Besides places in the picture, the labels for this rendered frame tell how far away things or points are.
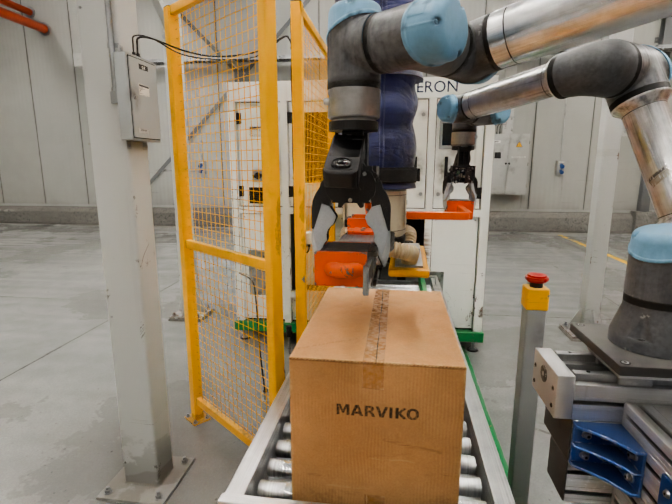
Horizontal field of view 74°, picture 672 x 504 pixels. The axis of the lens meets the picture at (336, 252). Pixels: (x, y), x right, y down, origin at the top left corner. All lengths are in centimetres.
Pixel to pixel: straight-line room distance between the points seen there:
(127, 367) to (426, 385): 137
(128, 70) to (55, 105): 1056
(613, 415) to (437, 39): 77
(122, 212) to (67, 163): 1034
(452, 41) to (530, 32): 11
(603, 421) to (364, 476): 53
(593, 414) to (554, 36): 69
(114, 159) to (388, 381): 132
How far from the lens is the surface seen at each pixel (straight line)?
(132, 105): 181
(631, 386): 103
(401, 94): 118
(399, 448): 114
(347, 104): 63
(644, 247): 100
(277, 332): 182
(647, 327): 102
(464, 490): 139
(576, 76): 111
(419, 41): 58
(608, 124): 400
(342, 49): 65
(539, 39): 65
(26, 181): 1292
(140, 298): 193
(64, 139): 1223
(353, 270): 60
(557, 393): 98
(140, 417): 216
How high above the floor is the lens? 139
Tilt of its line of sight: 11 degrees down
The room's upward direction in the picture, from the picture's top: straight up
